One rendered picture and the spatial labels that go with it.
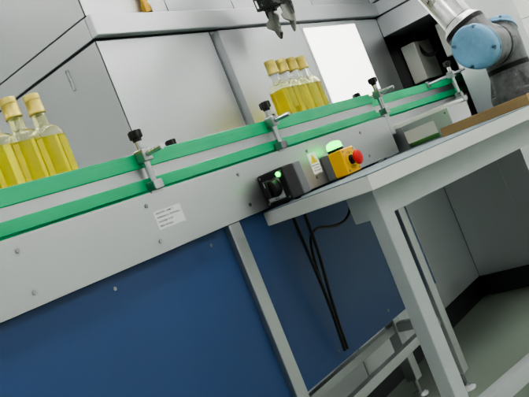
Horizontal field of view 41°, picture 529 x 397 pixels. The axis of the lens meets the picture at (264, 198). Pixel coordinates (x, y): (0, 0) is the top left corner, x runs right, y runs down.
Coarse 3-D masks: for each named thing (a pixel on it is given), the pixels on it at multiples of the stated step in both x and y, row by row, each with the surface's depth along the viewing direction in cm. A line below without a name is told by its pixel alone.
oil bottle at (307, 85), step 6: (300, 78) 220; (306, 78) 222; (306, 84) 220; (312, 84) 223; (306, 90) 219; (312, 90) 222; (312, 96) 221; (312, 102) 219; (318, 102) 222; (312, 108) 219
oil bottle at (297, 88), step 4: (288, 80) 215; (292, 80) 215; (296, 80) 217; (292, 84) 215; (296, 84) 216; (300, 84) 217; (296, 88) 215; (300, 88) 217; (296, 92) 215; (300, 92) 216; (304, 92) 218; (296, 96) 214; (300, 96) 215; (304, 96) 217; (300, 100) 215; (304, 100) 216; (308, 100) 218; (300, 104) 214; (304, 104) 216; (308, 104) 217; (304, 108) 215; (308, 108) 217
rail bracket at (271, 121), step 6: (264, 102) 178; (264, 108) 179; (270, 114) 179; (282, 114) 177; (288, 114) 176; (264, 120) 179; (270, 120) 178; (276, 120) 178; (270, 126) 179; (276, 126) 179; (276, 132) 179; (276, 138) 179; (276, 144) 179; (282, 144) 178; (276, 150) 179
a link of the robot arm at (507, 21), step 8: (496, 16) 192; (504, 16) 192; (504, 24) 191; (512, 24) 193; (512, 32) 190; (512, 40) 189; (520, 40) 193; (512, 48) 189; (520, 48) 192; (512, 56) 191; (520, 56) 192; (504, 64) 192
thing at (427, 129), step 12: (456, 108) 223; (468, 108) 230; (420, 120) 223; (432, 120) 221; (444, 120) 219; (456, 120) 220; (396, 132) 229; (408, 132) 227; (420, 132) 225; (432, 132) 222; (396, 144) 230; (408, 144) 228; (420, 144) 225
